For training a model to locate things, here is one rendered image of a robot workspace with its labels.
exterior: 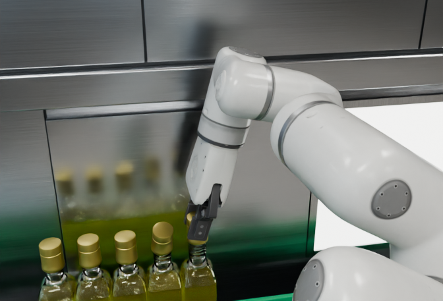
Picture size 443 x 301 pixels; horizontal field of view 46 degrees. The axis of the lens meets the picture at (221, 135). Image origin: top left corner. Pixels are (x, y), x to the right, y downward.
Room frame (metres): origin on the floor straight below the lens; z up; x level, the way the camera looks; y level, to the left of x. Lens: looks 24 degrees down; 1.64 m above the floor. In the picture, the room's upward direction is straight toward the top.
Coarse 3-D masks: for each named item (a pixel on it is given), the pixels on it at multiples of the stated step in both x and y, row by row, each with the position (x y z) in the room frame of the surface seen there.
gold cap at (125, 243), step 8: (120, 232) 0.70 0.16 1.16; (128, 232) 0.70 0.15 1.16; (120, 240) 0.68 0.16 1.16; (128, 240) 0.68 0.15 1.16; (120, 248) 0.67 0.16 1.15; (128, 248) 0.67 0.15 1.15; (136, 248) 0.69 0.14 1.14; (120, 256) 0.67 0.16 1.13; (128, 256) 0.67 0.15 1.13; (136, 256) 0.69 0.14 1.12; (128, 264) 0.67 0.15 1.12
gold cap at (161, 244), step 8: (160, 224) 0.70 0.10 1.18; (168, 224) 0.70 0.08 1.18; (152, 232) 0.68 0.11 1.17; (160, 232) 0.68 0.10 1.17; (168, 232) 0.68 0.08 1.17; (152, 240) 0.69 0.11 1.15; (160, 240) 0.67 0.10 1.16; (168, 240) 0.68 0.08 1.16; (152, 248) 0.69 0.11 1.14; (160, 248) 0.68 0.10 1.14; (168, 248) 0.68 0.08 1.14
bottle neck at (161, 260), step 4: (156, 256) 0.69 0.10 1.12; (160, 256) 0.69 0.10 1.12; (164, 256) 0.69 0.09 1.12; (168, 256) 0.69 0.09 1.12; (156, 260) 0.69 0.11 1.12; (160, 260) 0.68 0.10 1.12; (164, 260) 0.69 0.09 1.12; (168, 260) 0.69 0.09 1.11; (156, 264) 0.69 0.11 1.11; (160, 264) 0.69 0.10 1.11; (164, 264) 0.69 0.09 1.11; (168, 264) 0.69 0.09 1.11; (156, 268) 0.69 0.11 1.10; (160, 268) 0.69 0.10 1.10; (164, 268) 0.69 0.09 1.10; (168, 268) 0.69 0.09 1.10
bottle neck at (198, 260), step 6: (192, 246) 0.70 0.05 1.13; (198, 246) 0.70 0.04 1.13; (204, 246) 0.70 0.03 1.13; (192, 252) 0.70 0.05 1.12; (198, 252) 0.70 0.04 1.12; (204, 252) 0.70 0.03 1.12; (192, 258) 0.70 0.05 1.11; (198, 258) 0.70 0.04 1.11; (204, 258) 0.70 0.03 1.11; (192, 264) 0.70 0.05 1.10; (198, 264) 0.70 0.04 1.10; (204, 264) 0.70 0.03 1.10
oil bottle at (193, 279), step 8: (184, 264) 0.71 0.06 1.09; (208, 264) 0.71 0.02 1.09; (184, 272) 0.70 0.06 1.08; (192, 272) 0.69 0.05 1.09; (200, 272) 0.69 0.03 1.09; (208, 272) 0.69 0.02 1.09; (184, 280) 0.69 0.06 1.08; (192, 280) 0.68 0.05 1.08; (200, 280) 0.68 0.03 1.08; (208, 280) 0.69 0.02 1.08; (184, 288) 0.68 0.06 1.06; (192, 288) 0.68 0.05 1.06; (200, 288) 0.68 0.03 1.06; (208, 288) 0.69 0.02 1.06; (216, 288) 0.69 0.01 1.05; (184, 296) 0.68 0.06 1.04; (192, 296) 0.68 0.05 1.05; (200, 296) 0.68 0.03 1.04; (208, 296) 0.69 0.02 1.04; (216, 296) 0.69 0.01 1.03
